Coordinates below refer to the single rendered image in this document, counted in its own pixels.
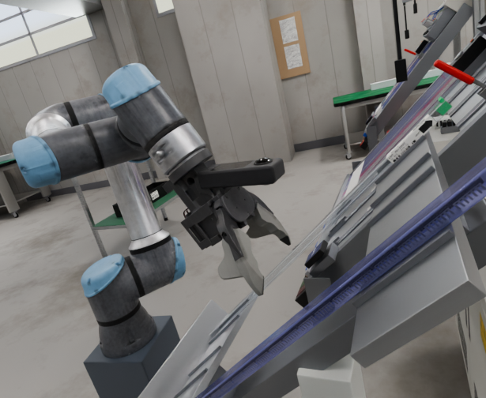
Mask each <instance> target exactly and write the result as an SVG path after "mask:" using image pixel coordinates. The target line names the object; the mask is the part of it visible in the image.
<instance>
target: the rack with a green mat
mask: <svg viewBox="0 0 486 398"><path fill-rule="evenodd" d="M145 164H146V167H147V169H148V172H149V176H150V178H151V181H152V183H154V182H156V180H155V178H154V175H153V171H152V168H151V166H150V163H149V161H148V160H147V161H145ZM71 180H72V182H73V185H74V188H75V190H76V192H77V195H78V197H79V200H80V202H81V205H82V208H83V209H84V212H85V215H86V217H87V220H88V222H89V225H90V227H91V229H92V233H93V235H94V237H95V240H96V243H97V245H98V247H99V249H100V252H101V254H102V257H103V258H104V257H107V253H106V250H105V249H104V245H103V243H102V241H101V238H100V235H99V233H98V230H106V229H119V228H126V224H125V222H124V219H123V218H122V217H116V214H115V213H114V214H112V215H110V216H109V217H107V218H106V219H104V220H101V221H100V222H99V223H97V224H95V223H94V221H93V218H92V215H91V212H90V211H89V207H88V205H87V203H86V200H85V197H84V195H83V193H82V191H81V187H80V185H79V183H78V180H77V177H75V178H72V179H71ZM178 197H179V196H178V195H177V193H176V192H175V191H174V190H173V191H171V192H170V193H168V194H167V195H165V196H164V197H162V198H161V199H159V200H158V201H156V202H154V203H153V207H154V209H155V212H158V211H159V210H161V212H162V215H163V218H164V221H167V220H168V217H167V214H166V212H165V209H164V206H166V205H168V204H169V203H171V202H172V201H174V200H175V199H176V198H178Z"/></svg>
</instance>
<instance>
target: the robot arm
mask: <svg viewBox="0 0 486 398"><path fill-rule="evenodd" d="M102 93H103V94H101V93H100V94H98V95H96V96H90V97H85V98H82V99H76V100H71V101H68V102H64V103H57V104H54V105H52V106H49V107H47V108H45V109H44V110H42V111H40V112H39V113H37V114H36V115H34V116H33V117H32V118H31V119H30V121H29V122H28V124H27V126H26V137H27V138H26V139H23V140H20V141H16V142H15V143H14V144H13V154H14V157H15V159H16V161H17V165H18V167H19V168H20V170H21V173H22V175H23V177H24V179H25V181H26V182H27V183H28V185H29V186H31V187H32V188H40V187H43V186H48V185H56V184H58V183H59V182H61V181H65V180H67V179H70V178H75V177H77V176H80V175H85V174H88V173H90V172H94V171H98V170H100V169H104V171H105V173H106V176H107V179H108V181H109V183H110V186H111V189H112V191H113V194H114V195H115V199H116V201H117V204H118V206H119V209H120V212H121V214H122V217H123V219H124V222H125V224H126V228H127V230H128V232H129V234H130V237H131V244H130V246H129V251H130V256H127V257H123V256H122V255H121V254H113V255H110V256H107V257H104V258H102V259H100V260H99V261H97V262H96V263H94V264H93V265H91V266H90V267H89V268H88V269H87V270H86V271H85V272H84V274H83V275H82V278H81V285H82V287H83V290H84V294H85V297H86V298H87V299H88V301H89V305H90V306H91V308H92V312H93V313H94V315H95V318H96V320H97V323H98V325H99V336H100V348H101V351H102V352H103V354H104V355H105V356H106V357H108V358H113V359H116V358H122V357H125V356H128V355H131V354H133V353H134V352H136V351H138V350H140V349H141V348H143V347H144V346H145V345H146V344H147V343H148V342H149V341H150V340H151V339H152V338H153V337H154V335H155V333H156V323H155V321H154V319H153V317H152V316H151V315H150V314H148V312H147V311H146V310H145V308H144V307H143V306H142V305H141V303H140V301H139V298H140V297H142V296H144V295H147V294H149V293H151V292H153V291H155V290H157V289H160V288H162V287H164V286H166V285H168V284H171V283H173V282H174V281H176V280H178V279H180V278H182V277H183V276H184V274H185V271H186V262H185V257H184V253H183V249H182V247H181V246H180V243H179V240H178V239H177V238H176V237H171V236H170V234H169V232H167V231H164V230H163V229H162V228H161V225H160V222H159V220H158V218H157V215H156V212H155V209H154V207H153V203H152V201H151V198H150V196H149V193H148V190H147V188H146V186H145V182H144V179H143V178H142V175H141V172H140V169H139V166H138V163H143V162H145V161H147V160H150V159H151V158H152V159H153V161H154V162H155V164H156V165H157V166H158V167H159V168H160V170H161V171H162V172H163V173H164V175H169V176H168V178H169V179H170V180H169V181H168V182H166V183H165V184H164V185H163V186H162V187H163V188H164V190H165V191H166V192H167V193H170V192H171V191H173V190H174V191H175V192H176V193H177V195H178V196H179V197H180V199H181V200H182V201H183V203H184V204H185V205H186V207H187V209H189V210H190V212H188V211H187V209H186V210H185V211H186V212H187V214H186V215H185V211H184V212H183V215H184V217H185V220H183V221H182V222H181V224H182V225H183V226H184V228H185V229H186V230H187V232H188V233H189V234H190V236H191V237H192V238H193V240H194V241H195V242H196V243H197V244H198V246H199V247H200V248H201V249H202V250H203V249H205V248H208V247H209V246H214V245H216V244H217V243H218V242H220V241H221V240H222V247H223V250H224V258H223V260H222V261H221V263H220V264H219V266H218V274H219V276H220V278H221V279H223V280H230V279H235V278H241V277H244V279H245V280H246V281H247V283H248V284H249V286H250V287H251V288H252V290H253V291H254V292H255V293H256V294H257V295H258V296H261V295H263V291H264V276H263V275H262V274H261V272H260V270H259V268H258V262H257V260H256V259H255V257H254V255H253V253H252V250H251V241H250V239H249V237H250V238H260V237H263V236H266V235H271V234H273V235H276V236H277V237H278V238H279V239H280V241H282V242H283V243H285V244H286V245H288V246H290V245H291V240H290V238H289V235H288V233H287V231H286V230H285V229H284V227H283V226H282V224H281V222H280V221H279V220H278V219H277V217H276V216H275V215H274V214H273V212H272V211H271V210H270V209H269V208H268V207H267V205H266V204H265V203H264V202H263V201H262V200H261V199H260V198H259V197H257V196H256V195H255V194H253V193H251V192H249V191H247V190H246V189H245V188H243V186H257V185H264V186H267V185H270V184H274V183H275V182H276V181H277V180H278V179H279V178H280V177H281V176H282V175H283V174H284V173H285V170H284V162H283V160H282V158H272V159H270V158H267V157H263V158H260V159H258V160H250V161H242V162H234V163H220V164H213V165H211V166H209V167H207V166H206V165H205V162H207V161H208V160H209V159H210V158H211V157H212V156H213V155H212V153H211V152H210V151H209V150H208V149H207V148H205V147H206V143H205V142H204V141H203V140H202V138H201V137H200V136H199V134H198V133H197V131H196V130H195V129H194V127H193V126H192V125H191V124H190V123H189V122H188V121H187V119H186V117H185V116H184V115H183V113H182V112H181V110H180V109H178V107H177V106H176V105H175V103H174V102H173V100H172V99H171V97H170V96H169V95H168V94H167V93H166V91H165V90H164V88H163V87H162V86H161V84H160V81H158V80H157V79H156V78H155V77H154V76H153V75H152V74H151V73H150V71H149V70H148V69H147V68H146V67H145V66H144V65H142V64H140V63H132V64H129V65H126V66H124V67H122V68H120V69H118V70H116V71H115V72H114V73H113V74H112V75H111V76H110V77H109V78H108V79H107V80H106V81H105V82H104V86H103V88H102ZM246 225H248V226H249V228H248V230H247V233H244V232H243V231H242V230H240V229H241V228H243V227H245V226H246ZM189 228H190V229H189ZM239 228H240V229H239ZM192 232H193V233H192ZM195 236H196V237H197V238H196V237H195ZM198 240H199V241H198Z"/></svg>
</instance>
